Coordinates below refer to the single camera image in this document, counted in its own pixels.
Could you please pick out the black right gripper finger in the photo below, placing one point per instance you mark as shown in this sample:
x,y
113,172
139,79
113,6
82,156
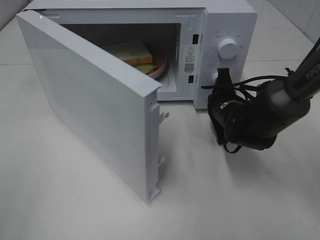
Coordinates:
x,y
223,78

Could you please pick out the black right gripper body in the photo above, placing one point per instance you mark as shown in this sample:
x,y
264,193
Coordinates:
x,y
227,113

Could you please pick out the white timer knob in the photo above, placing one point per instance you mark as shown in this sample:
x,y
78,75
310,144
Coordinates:
x,y
215,78

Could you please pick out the pink round plate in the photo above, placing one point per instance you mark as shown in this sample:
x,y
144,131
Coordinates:
x,y
159,60

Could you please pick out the white bread sandwich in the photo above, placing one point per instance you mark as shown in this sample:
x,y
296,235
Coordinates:
x,y
134,53

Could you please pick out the white microwave door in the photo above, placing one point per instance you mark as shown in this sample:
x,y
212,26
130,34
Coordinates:
x,y
108,104

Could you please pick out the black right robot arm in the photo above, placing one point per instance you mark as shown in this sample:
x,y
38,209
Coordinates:
x,y
252,112

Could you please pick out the upper white power knob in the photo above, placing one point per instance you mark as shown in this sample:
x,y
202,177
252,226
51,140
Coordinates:
x,y
228,48

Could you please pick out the white warning label sticker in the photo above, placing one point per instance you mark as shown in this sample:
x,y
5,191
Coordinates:
x,y
190,55

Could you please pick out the white microwave oven body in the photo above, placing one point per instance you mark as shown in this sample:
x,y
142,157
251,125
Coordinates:
x,y
166,24

